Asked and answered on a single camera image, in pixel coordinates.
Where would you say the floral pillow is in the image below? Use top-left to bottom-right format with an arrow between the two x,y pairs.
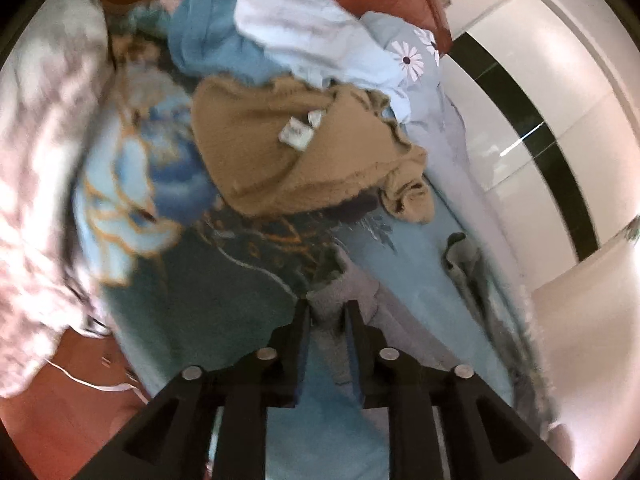
1,0 -> 114,399

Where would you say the white garment label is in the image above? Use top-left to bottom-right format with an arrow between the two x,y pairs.
278,110 -> 326,152

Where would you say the grey floral duvet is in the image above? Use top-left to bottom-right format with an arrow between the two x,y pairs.
360,11 -> 533,314

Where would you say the white cable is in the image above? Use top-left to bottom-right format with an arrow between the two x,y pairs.
44,356 -> 151,406

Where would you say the tan knit sweater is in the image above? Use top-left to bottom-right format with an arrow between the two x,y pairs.
191,76 -> 435,223

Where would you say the teal floral bedsheet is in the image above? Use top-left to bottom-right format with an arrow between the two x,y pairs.
71,0 -> 551,480

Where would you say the white glossy wardrobe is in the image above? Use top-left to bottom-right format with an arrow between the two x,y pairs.
442,0 -> 639,290

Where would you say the grey knit sweater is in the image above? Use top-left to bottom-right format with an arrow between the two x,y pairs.
304,231 -> 557,436

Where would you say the light blue garment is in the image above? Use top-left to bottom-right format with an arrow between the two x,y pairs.
233,0 -> 411,122

